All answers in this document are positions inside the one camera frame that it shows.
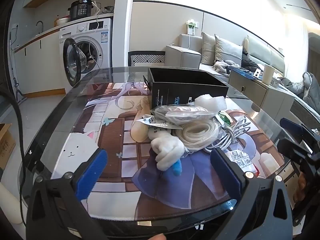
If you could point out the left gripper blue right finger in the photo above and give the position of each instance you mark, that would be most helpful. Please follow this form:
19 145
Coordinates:
229 173

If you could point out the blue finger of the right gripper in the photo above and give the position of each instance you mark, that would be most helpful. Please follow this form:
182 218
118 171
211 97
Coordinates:
291 126

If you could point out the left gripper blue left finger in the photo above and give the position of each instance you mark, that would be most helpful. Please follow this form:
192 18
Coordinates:
88 173

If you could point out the green white medicine packet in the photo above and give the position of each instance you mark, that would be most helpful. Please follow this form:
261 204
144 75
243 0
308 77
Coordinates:
224 119

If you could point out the white plush toy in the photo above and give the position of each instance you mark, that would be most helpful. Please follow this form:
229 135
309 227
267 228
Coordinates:
168 149

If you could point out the white foam wrap piece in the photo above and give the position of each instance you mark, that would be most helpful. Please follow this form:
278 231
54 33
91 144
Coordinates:
211 104

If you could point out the bagged white laces adidas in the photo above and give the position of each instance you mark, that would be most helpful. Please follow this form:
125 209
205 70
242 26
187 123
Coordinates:
182 114

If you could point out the black cardboard storage box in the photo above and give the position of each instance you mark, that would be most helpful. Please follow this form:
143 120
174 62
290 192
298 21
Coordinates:
178 86

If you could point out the white printed plastic pouch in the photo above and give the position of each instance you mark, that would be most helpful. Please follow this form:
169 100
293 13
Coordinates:
151 120

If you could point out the person right hand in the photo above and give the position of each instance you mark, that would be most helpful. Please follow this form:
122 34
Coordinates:
299 194

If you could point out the person left hand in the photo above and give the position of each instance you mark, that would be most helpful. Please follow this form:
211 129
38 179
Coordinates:
160 236

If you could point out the grey side cabinet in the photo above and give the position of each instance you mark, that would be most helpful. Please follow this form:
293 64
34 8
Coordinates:
276 102

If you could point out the anime printed desk mat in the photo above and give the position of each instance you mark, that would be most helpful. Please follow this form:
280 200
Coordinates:
158 172

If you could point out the grey puffer jacket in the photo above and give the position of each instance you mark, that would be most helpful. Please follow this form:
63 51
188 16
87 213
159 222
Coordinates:
307 89

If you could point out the white paper cup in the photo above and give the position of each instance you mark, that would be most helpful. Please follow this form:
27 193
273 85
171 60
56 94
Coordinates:
267 74

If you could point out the black jacket on sofa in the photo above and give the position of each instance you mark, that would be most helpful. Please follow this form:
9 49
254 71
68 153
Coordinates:
247 63

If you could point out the beige grey sofa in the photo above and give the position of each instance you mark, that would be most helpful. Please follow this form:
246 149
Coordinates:
188 54

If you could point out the grey fluffy cloth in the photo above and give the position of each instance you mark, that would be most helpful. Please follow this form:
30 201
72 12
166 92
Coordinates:
225 67

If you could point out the brown cardboard box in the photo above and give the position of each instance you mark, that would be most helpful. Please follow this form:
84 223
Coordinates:
7 144

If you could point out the grey cushion right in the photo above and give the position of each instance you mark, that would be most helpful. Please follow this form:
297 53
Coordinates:
226 50

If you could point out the floor mop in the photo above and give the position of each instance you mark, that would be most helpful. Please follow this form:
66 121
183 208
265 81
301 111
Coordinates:
16 86

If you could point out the beige cushion left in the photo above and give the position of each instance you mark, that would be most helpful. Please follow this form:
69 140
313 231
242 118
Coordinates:
208 49

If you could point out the white washing machine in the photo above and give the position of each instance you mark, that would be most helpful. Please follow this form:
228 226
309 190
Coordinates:
88 43

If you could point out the black white patterned chair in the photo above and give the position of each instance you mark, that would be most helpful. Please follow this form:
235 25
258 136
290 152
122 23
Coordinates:
146 57

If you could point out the white bowl on counter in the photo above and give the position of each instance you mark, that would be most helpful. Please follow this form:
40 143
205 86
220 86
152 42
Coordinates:
62 21

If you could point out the black pressure cooker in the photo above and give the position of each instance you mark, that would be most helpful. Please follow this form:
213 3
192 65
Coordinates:
80 9

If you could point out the wall socket with charger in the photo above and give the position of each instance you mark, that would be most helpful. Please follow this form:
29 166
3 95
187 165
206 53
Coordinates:
191 25

